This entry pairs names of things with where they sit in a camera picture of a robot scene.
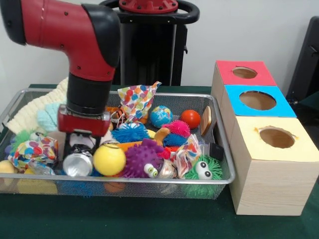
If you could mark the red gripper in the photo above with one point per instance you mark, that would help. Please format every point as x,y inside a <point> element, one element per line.
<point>82,124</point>

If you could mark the polka dot paper napkin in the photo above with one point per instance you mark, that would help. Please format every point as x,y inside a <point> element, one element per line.
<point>137,99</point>

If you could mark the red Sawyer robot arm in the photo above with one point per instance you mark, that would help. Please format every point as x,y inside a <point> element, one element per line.
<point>62,30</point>

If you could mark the wooden three-hole box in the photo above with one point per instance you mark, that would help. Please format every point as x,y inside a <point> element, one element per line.
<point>269,186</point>

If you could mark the crushed silver can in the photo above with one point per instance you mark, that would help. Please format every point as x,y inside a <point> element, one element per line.
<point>77,164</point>

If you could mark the yellow smiley ball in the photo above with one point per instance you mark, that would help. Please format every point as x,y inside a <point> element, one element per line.
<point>109,159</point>

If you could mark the mint green cloth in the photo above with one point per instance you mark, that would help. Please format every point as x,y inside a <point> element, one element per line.
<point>48,117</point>

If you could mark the blue spiky ball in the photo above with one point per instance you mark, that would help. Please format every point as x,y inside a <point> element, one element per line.
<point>129,132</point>

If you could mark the purple spiky toy with eyes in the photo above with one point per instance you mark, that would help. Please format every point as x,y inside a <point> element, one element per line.
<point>139,159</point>

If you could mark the cream knitted cloth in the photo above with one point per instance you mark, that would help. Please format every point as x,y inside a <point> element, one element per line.
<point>32,107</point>

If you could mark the globe print ball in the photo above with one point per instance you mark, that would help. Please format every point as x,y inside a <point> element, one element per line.
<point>161,116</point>

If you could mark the dark green tablecloth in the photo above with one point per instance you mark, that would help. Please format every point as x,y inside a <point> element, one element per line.
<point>149,219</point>
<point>311,104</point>

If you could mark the red rubber ball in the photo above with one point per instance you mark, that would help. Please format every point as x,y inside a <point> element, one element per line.
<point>190,119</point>

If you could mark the green spiky toy with eyes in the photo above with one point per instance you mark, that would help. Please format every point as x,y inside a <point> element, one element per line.
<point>214,164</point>

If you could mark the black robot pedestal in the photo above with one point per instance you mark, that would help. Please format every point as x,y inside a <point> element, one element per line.
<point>149,49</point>

